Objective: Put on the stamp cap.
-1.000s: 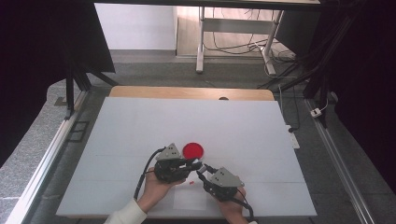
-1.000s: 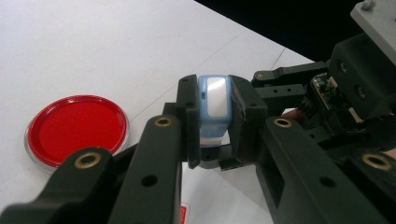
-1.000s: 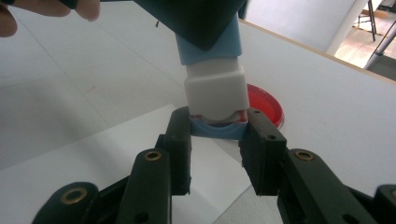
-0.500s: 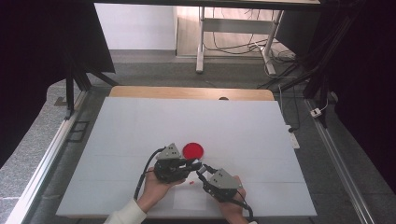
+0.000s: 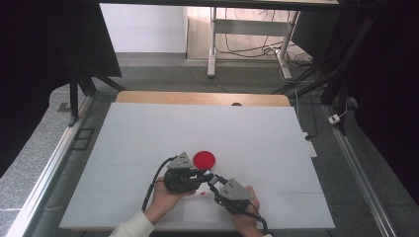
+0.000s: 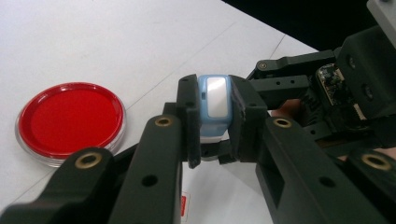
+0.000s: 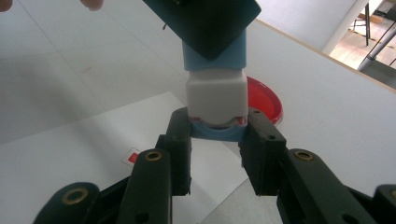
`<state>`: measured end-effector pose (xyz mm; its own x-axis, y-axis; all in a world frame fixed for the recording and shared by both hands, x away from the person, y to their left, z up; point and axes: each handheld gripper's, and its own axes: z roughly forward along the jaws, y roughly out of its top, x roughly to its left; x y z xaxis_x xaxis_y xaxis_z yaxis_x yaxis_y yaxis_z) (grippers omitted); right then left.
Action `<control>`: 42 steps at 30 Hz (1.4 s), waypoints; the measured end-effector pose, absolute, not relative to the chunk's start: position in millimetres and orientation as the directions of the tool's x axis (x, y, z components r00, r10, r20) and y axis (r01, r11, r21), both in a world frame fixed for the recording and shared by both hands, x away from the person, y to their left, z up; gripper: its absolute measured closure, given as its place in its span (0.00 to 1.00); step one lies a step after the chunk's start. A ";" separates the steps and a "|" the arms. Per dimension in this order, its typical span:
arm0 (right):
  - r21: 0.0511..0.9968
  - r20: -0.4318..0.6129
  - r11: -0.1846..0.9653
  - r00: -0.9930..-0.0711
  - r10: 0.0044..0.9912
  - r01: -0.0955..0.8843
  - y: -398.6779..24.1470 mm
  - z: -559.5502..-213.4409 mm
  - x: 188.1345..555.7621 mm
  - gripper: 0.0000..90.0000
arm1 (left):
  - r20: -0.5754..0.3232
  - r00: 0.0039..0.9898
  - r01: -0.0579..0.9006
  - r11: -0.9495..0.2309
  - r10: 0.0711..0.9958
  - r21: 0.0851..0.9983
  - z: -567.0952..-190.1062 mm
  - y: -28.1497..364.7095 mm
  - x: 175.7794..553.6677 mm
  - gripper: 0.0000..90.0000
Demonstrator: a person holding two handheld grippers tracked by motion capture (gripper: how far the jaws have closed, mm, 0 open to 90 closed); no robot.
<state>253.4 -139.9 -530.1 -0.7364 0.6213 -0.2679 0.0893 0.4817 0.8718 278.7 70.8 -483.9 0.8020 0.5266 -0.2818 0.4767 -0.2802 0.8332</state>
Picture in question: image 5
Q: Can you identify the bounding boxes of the black curtain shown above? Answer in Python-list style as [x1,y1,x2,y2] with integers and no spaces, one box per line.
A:
[338,0,419,205]
[0,0,124,176]

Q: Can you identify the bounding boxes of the white metal desk frame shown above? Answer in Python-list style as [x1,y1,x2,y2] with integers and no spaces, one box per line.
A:
[207,6,301,81]

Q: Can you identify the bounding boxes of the black metal stand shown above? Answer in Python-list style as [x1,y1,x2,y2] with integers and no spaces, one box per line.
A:
[320,65,354,136]

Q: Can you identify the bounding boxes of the person's right hand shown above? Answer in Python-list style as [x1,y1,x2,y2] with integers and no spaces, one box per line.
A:
[231,185,262,237]

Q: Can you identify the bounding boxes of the round red ink pad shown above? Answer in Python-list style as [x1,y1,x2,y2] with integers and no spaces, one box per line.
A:
[193,150,217,171]

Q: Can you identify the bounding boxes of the tangle of black floor cables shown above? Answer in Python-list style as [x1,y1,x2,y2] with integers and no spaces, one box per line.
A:
[222,8,314,67]

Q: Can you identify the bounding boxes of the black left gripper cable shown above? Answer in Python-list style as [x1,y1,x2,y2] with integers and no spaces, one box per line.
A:
[140,156,178,212]

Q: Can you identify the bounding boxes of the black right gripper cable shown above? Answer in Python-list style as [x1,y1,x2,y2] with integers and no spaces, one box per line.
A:
[242,209,270,235]

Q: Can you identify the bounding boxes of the white power strip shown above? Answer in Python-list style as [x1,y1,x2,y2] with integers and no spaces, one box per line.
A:
[302,131,318,159]

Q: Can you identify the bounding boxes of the aluminium rail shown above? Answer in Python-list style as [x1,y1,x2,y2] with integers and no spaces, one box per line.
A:
[6,95,95,237]
[321,104,398,237]

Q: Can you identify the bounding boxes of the black tripod stand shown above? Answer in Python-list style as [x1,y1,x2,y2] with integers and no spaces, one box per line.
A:
[66,58,126,128]

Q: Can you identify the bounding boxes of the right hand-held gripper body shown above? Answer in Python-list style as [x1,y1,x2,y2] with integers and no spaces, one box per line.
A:
[213,178,257,215]

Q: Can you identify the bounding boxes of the white paper sheet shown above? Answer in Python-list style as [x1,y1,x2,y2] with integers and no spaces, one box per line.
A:
[182,196,221,224]

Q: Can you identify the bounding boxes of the person's left hand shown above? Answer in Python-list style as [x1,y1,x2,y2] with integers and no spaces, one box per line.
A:
[143,177,198,225]

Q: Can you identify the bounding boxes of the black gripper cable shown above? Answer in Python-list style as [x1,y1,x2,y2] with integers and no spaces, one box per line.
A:
[242,209,270,235]
[140,156,178,212]

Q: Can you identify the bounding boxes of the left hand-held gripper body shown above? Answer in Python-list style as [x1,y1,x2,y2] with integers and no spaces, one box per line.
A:
[163,151,203,195]

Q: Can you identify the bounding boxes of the dark cabinet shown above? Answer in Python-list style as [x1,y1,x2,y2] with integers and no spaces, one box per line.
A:
[291,11,341,61]

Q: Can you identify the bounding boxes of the wooden table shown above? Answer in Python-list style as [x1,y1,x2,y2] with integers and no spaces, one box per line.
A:
[115,90,292,108]

